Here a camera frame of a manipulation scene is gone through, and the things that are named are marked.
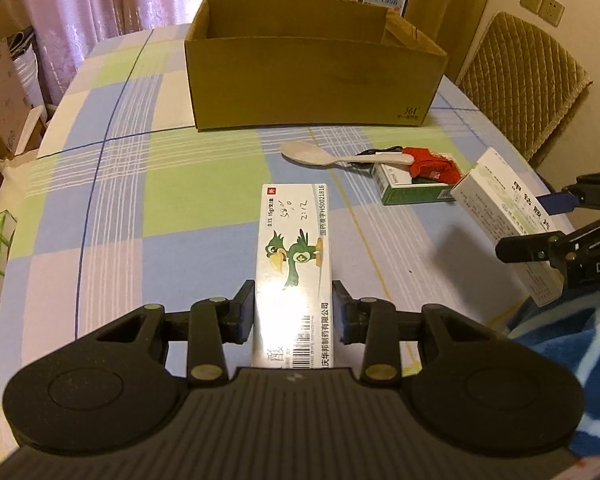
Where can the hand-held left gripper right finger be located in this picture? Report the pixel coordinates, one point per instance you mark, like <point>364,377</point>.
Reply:
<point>341,312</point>

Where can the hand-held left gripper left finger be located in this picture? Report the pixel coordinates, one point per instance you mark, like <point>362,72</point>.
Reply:
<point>246,312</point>

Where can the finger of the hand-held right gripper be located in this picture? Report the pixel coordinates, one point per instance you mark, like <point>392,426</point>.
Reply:
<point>557,202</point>
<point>525,249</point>

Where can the long white medicine box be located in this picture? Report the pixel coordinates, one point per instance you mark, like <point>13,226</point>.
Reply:
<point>500,205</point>

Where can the white medicine box green bird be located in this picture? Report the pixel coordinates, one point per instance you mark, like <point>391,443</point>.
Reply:
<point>292,270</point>

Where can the red snack packet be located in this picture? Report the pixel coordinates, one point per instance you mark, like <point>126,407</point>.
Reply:
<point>432,165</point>

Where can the white plastic spoon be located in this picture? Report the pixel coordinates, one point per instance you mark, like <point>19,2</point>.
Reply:
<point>320,156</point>

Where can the brown cardboard box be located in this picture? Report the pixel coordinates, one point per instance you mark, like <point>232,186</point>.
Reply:
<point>315,90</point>

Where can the checked tablecloth desktop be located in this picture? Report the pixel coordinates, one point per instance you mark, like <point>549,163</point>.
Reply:
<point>195,195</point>

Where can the blue white fleece clothing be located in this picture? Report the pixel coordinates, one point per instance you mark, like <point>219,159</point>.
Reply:
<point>570,350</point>

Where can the chair with quilted cover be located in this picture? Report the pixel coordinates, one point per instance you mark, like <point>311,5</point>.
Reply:
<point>525,85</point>

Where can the brown cardboard carton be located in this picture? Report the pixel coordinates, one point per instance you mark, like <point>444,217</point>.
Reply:
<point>0,105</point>

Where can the stack of white bowls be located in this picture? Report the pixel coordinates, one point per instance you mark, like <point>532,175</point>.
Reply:
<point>27,70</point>

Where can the pink lace curtain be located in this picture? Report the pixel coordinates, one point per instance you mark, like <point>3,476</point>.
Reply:
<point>80,10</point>

